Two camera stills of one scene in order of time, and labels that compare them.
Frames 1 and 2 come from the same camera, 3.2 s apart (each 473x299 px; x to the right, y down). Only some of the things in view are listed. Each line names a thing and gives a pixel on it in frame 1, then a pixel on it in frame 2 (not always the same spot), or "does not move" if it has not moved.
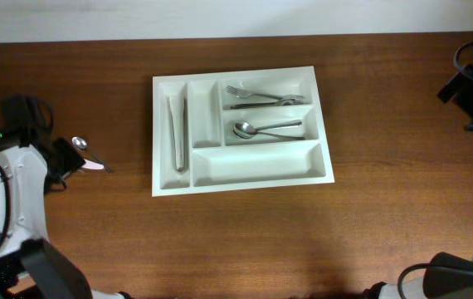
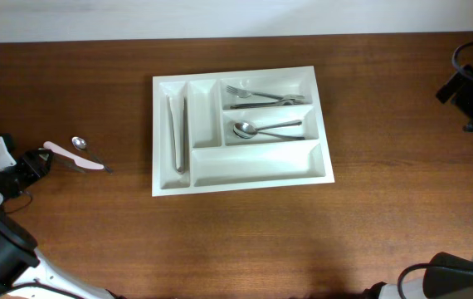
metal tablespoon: [250, 131] does not move
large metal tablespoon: [245, 129] does not move
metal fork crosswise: [246, 94] does not move
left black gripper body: [68, 160] → [26, 173]
